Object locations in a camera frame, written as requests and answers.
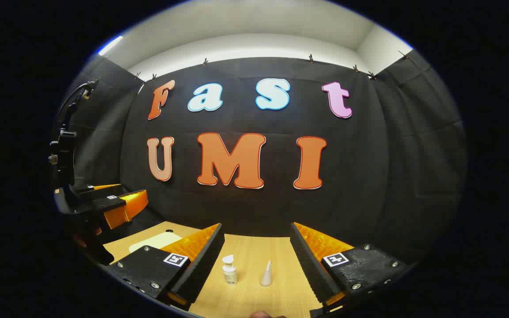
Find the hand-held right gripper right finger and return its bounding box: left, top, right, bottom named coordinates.
left=290, top=222, right=415, bottom=313

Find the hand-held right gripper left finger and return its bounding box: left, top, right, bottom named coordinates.
left=106, top=223, right=225, bottom=310

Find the white pump bottle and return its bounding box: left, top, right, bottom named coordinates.
left=222, top=254, right=238, bottom=285

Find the white cosmetic tube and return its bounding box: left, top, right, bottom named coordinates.
left=261, top=260, right=273, bottom=287

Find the pale yellow suitcase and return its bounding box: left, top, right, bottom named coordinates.
left=129, top=231, right=183, bottom=254

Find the black backdrop cloth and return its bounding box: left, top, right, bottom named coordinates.
left=53, top=57, right=467, bottom=265

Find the ceiling light strip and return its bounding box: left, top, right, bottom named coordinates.
left=98, top=35, right=124, bottom=57

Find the black cable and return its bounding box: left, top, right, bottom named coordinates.
left=57, top=79, right=100, bottom=131

